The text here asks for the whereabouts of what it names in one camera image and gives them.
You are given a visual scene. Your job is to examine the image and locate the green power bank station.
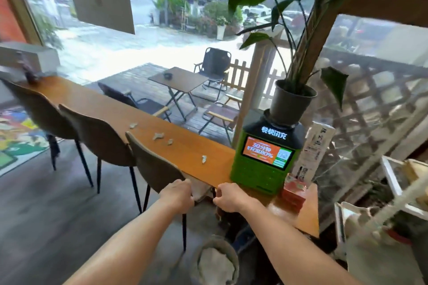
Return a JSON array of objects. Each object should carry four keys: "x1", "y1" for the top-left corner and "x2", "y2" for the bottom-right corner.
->
[{"x1": 230, "y1": 109, "x2": 306, "y2": 195}]

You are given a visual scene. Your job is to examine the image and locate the person's right hand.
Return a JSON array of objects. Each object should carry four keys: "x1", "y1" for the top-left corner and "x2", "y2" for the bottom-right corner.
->
[{"x1": 213, "y1": 183, "x2": 255, "y2": 214}]

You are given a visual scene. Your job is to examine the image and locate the grey white cleaning cloth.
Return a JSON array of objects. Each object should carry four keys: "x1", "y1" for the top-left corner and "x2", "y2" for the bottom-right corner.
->
[{"x1": 182, "y1": 176, "x2": 213, "y2": 203}]

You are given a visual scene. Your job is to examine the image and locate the wooden post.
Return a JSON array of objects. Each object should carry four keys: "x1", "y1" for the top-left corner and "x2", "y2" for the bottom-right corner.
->
[{"x1": 231, "y1": 29, "x2": 282, "y2": 149}]

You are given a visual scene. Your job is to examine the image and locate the white parked car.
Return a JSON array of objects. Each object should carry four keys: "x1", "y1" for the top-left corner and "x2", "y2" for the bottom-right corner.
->
[{"x1": 242, "y1": 4, "x2": 272, "y2": 19}]

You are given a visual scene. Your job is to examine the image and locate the white box appliance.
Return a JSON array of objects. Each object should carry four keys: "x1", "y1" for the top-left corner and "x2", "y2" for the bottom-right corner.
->
[{"x1": 0, "y1": 42, "x2": 61, "y2": 74}]

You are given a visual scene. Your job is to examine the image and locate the person's left forearm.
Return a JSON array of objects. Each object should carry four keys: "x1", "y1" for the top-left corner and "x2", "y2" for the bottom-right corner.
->
[{"x1": 63, "y1": 202, "x2": 183, "y2": 285}]

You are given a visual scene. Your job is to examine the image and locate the white metal rack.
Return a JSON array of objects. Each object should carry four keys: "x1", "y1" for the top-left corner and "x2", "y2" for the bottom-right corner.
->
[{"x1": 334, "y1": 155, "x2": 428, "y2": 262}]

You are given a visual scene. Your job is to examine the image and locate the white bin bag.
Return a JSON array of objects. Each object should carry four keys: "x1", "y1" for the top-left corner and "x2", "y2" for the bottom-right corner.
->
[{"x1": 198, "y1": 247, "x2": 236, "y2": 285}]

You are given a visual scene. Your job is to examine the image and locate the black outdoor folding chair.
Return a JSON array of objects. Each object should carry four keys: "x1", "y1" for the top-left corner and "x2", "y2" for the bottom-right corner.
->
[{"x1": 193, "y1": 47, "x2": 232, "y2": 102}]

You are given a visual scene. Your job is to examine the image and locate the red box stack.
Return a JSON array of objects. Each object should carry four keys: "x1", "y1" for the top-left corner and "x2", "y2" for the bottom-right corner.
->
[{"x1": 280, "y1": 174, "x2": 308, "y2": 212}]

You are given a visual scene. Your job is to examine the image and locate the wooden picket fence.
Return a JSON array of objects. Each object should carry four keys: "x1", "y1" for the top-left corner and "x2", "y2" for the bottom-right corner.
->
[{"x1": 223, "y1": 58, "x2": 285, "y2": 102}]

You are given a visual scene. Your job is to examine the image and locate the person's right forearm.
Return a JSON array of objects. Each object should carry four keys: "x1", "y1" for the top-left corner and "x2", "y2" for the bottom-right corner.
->
[{"x1": 239, "y1": 196, "x2": 363, "y2": 285}]

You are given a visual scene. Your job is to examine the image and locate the dark small figurine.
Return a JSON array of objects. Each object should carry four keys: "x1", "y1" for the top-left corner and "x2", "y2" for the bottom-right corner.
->
[{"x1": 16, "y1": 50, "x2": 40, "y2": 84}]

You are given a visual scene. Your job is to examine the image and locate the green plant in black pot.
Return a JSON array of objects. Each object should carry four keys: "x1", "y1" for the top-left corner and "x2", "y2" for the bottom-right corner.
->
[{"x1": 228, "y1": 0, "x2": 382, "y2": 127}]

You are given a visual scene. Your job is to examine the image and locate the grey waste bin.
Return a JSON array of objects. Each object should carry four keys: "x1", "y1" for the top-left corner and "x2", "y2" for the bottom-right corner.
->
[{"x1": 190, "y1": 235, "x2": 240, "y2": 285}]

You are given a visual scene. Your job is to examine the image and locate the brown chair with black legs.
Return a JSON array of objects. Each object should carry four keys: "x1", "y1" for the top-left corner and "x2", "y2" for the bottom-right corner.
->
[
  {"x1": 125, "y1": 131, "x2": 188, "y2": 252},
  {"x1": 0, "y1": 78, "x2": 94, "y2": 188},
  {"x1": 58, "y1": 104, "x2": 143, "y2": 214}
]

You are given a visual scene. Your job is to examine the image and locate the dark outdoor armchair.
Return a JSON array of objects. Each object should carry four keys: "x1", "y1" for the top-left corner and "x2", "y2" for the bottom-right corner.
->
[{"x1": 97, "y1": 82, "x2": 172, "y2": 123}]

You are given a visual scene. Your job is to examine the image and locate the brown outdoor folding table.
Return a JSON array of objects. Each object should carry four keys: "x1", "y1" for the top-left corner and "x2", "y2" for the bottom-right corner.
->
[{"x1": 148, "y1": 67, "x2": 210, "y2": 122}]

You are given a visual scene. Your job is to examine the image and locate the person's left hand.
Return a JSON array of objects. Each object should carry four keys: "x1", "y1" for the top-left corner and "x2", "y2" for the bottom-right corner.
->
[{"x1": 159, "y1": 179, "x2": 195, "y2": 214}]

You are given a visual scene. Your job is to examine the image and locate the colourful floor rug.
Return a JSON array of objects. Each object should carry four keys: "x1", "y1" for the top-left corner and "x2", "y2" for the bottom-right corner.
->
[{"x1": 0, "y1": 106, "x2": 65, "y2": 177}]

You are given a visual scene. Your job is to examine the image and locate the white printed carton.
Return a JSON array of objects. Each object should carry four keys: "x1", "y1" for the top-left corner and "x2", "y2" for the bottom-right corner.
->
[{"x1": 291, "y1": 121, "x2": 336, "y2": 184}]

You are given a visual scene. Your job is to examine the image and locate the wooden lattice fence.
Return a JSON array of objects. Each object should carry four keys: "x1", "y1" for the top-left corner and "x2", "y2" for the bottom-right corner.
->
[{"x1": 300, "y1": 47, "x2": 428, "y2": 197}]

